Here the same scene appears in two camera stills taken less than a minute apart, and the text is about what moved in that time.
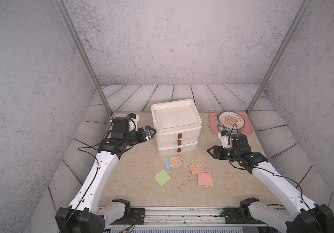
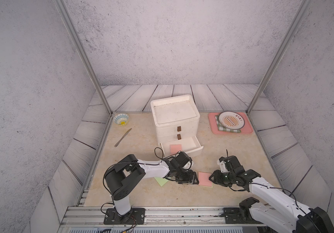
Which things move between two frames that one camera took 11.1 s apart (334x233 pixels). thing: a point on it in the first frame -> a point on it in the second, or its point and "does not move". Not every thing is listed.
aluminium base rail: (183, 217) does not move
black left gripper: (141, 135) -> (191, 182)
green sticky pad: (207, 186) does not move
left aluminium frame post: (69, 23) does not move
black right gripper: (212, 154) -> (216, 174)
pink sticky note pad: (205, 179) does not move
